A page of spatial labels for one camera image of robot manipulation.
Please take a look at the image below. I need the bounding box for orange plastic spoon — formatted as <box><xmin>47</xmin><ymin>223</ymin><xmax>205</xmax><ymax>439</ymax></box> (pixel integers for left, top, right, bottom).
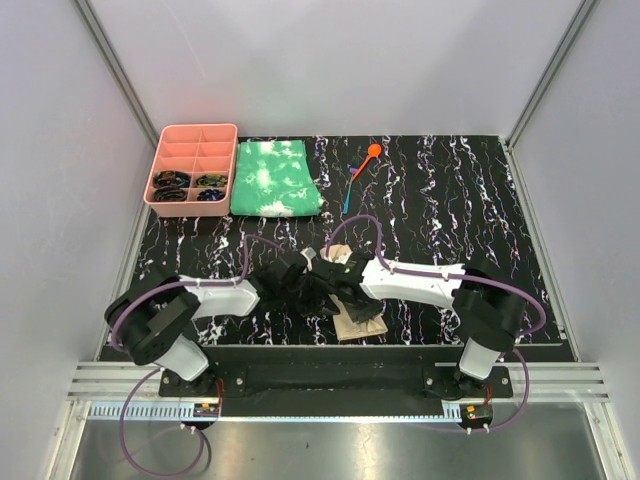
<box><xmin>353</xmin><ymin>144</ymin><xmax>382</xmax><ymax>178</ymax></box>

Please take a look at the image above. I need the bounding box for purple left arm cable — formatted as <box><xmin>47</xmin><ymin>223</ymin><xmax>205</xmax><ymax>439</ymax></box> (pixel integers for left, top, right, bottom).
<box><xmin>108</xmin><ymin>233</ymin><xmax>296</xmax><ymax>475</ymax></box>

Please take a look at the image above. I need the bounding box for dark coiled band bottom-left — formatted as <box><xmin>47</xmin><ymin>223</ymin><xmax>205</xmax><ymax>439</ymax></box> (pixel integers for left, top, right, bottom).
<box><xmin>152</xmin><ymin>186</ymin><xmax>188</xmax><ymax>203</ymax></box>

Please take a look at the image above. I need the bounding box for dark coiled band top-left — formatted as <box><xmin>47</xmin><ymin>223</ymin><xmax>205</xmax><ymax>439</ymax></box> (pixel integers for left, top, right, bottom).
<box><xmin>153</xmin><ymin>170</ymin><xmax>191</xmax><ymax>189</ymax></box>

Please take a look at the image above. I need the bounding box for teal plastic utensil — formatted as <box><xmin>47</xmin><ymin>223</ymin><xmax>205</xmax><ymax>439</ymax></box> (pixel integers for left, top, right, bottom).
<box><xmin>342</xmin><ymin>174</ymin><xmax>355</xmax><ymax>215</ymax></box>

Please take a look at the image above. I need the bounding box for beige cloth napkin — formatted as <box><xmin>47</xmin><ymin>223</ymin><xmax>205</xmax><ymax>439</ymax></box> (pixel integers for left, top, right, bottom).
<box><xmin>320</xmin><ymin>244</ymin><xmax>388</xmax><ymax>342</ymax></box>

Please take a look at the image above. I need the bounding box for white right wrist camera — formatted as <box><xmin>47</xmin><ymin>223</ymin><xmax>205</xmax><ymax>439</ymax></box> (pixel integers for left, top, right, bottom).
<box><xmin>334</xmin><ymin>252</ymin><xmax>355</xmax><ymax>265</ymax></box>

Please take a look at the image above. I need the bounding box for black marble pattern mat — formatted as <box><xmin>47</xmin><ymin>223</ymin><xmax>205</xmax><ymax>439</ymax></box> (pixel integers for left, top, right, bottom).
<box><xmin>114</xmin><ymin>134</ymin><xmax>567</xmax><ymax>346</ymax></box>

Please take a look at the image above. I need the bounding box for green white tie-dye cloth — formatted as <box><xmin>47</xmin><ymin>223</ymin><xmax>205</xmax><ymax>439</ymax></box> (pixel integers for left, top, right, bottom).
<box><xmin>230</xmin><ymin>140</ymin><xmax>324</xmax><ymax>218</ymax></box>

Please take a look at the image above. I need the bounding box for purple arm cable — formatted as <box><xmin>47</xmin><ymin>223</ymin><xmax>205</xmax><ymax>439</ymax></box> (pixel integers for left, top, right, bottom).
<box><xmin>108</xmin><ymin>233</ymin><xmax>296</xmax><ymax>475</ymax></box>
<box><xmin>324</xmin><ymin>214</ymin><xmax>547</xmax><ymax>434</ymax></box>

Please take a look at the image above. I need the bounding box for pink compartment tray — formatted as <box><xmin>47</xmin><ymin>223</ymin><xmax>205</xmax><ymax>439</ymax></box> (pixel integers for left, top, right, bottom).
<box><xmin>144</xmin><ymin>123</ymin><xmax>238</xmax><ymax>218</ymax></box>

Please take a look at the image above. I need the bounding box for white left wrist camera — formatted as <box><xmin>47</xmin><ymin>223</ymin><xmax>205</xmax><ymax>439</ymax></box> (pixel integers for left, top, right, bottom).
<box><xmin>300</xmin><ymin>247</ymin><xmax>317</xmax><ymax>269</ymax></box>

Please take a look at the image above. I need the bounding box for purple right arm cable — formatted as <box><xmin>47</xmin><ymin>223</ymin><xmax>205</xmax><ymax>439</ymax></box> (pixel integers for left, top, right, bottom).
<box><xmin>324</xmin><ymin>214</ymin><xmax>547</xmax><ymax>434</ymax></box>

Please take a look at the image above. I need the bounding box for yellow green coiled band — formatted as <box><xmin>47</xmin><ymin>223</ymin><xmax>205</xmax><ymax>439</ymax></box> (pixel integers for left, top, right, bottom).
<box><xmin>195</xmin><ymin>173</ymin><xmax>228</xmax><ymax>188</ymax></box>

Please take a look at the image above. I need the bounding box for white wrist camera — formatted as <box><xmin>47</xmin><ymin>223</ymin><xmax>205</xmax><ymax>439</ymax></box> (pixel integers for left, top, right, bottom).
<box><xmin>300</xmin><ymin>247</ymin><xmax>317</xmax><ymax>269</ymax></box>
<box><xmin>334</xmin><ymin>252</ymin><xmax>355</xmax><ymax>265</ymax></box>

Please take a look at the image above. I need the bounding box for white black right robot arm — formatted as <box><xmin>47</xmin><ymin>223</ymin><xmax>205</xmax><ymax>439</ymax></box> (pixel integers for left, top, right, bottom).
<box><xmin>310</xmin><ymin>253</ymin><xmax>526</xmax><ymax>400</ymax></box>

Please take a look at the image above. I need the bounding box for aluminium front frame rail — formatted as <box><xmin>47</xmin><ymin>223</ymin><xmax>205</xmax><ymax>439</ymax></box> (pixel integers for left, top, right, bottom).
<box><xmin>67</xmin><ymin>362</ymin><xmax>609</xmax><ymax>423</ymax></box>

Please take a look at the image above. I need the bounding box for blue coiled band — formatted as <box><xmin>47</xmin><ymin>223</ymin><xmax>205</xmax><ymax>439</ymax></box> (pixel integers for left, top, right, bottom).
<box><xmin>196</xmin><ymin>189</ymin><xmax>225</xmax><ymax>201</ymax></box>

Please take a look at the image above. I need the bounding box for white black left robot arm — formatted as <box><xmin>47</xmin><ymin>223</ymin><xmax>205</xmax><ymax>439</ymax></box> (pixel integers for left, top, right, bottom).
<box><xmin>104</xmin><ymin>252</ymin><xmax>339</xmax><ymax>396</ymax></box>

